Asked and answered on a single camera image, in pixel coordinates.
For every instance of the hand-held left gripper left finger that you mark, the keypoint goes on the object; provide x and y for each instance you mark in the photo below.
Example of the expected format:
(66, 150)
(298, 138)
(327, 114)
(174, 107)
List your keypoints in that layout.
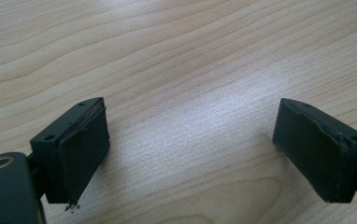
(74, 149)

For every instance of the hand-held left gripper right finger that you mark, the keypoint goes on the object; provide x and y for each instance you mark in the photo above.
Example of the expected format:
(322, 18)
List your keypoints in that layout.
(317, 149)

